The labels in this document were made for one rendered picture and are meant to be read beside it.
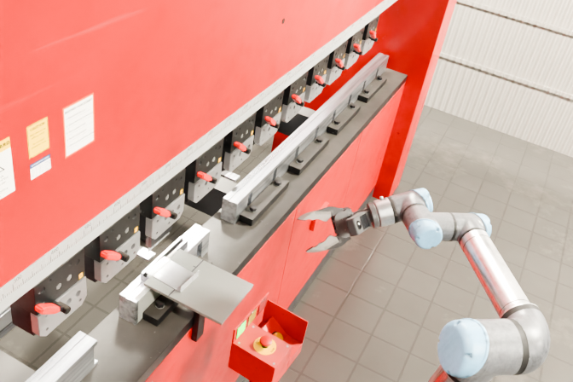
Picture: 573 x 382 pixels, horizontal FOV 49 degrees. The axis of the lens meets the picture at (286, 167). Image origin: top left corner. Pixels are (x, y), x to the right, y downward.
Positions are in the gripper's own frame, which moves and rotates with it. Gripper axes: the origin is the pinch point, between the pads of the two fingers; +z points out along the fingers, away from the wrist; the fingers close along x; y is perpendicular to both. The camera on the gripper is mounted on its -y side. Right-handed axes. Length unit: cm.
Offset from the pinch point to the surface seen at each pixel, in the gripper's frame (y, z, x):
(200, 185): 15.7, 25.2, 20.0
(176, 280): 14.5, 39.2, -4.9
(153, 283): 12.8, 45.2, -3.7
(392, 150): 212, -72, 8
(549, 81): 296, -216, 24
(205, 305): 8.3, 32.1, -12.9
